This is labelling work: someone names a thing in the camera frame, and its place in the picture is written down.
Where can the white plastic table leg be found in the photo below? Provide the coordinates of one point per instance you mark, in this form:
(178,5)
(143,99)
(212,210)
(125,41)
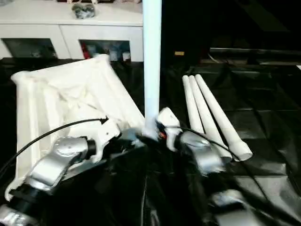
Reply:
(192,106)
(204,110)
(151,58)
(218,113)

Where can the white plastic table top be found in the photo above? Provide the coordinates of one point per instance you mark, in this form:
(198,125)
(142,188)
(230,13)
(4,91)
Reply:
(47,99)

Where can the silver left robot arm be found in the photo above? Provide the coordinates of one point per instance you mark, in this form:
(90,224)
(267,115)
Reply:
(56,160)

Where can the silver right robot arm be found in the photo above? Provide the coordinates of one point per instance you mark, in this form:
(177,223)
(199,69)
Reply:
(204,153)

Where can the small gold label plate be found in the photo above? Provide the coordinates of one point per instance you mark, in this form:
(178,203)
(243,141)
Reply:
(179,53)

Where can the white patterned jug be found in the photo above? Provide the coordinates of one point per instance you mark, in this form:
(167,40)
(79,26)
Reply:
(115,53)

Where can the black work mat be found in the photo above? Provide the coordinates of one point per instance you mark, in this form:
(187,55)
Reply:
(258,117)

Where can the red bottle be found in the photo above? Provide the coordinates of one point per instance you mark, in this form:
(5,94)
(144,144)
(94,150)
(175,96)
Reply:
(85,50)

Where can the white sideboard cabinet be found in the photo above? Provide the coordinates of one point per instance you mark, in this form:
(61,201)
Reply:
(70,28)

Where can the grey crumpled object on cabinet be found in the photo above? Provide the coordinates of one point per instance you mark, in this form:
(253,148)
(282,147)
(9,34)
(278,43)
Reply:
(84,10)

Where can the white board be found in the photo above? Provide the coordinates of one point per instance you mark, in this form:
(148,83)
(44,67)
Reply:
(299,68)

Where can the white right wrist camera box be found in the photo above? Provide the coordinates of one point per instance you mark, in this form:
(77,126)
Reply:
(168,120)

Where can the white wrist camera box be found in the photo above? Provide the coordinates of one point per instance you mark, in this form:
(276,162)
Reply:
(168,120)
(108,131)

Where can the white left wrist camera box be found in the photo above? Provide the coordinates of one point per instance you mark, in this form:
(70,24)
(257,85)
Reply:
(108,131)

